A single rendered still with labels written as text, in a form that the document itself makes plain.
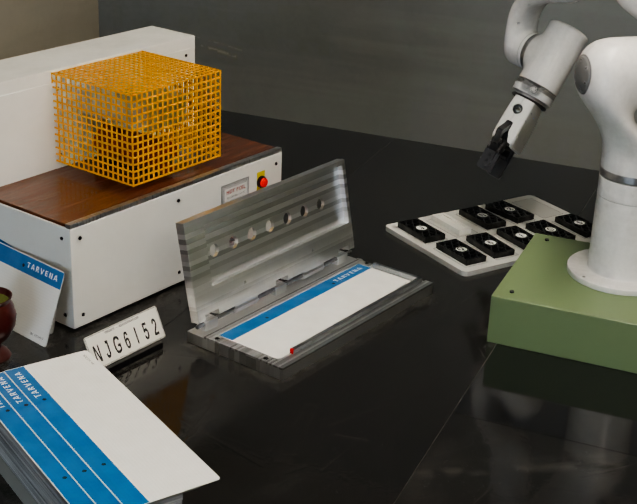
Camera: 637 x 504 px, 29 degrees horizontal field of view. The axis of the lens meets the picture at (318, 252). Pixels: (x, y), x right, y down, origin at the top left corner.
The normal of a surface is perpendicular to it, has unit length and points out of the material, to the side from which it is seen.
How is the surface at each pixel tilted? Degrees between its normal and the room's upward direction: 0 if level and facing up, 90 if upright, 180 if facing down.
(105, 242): 90
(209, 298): 79
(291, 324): 0
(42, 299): 69
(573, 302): 0
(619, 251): 90
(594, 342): 90
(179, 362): 0
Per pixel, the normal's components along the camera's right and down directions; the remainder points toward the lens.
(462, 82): -0.39, 0.35
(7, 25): 0.92, 0.18
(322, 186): 0.78, 0.08
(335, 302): 0.04, -0.92
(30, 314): -0.61, -0.07
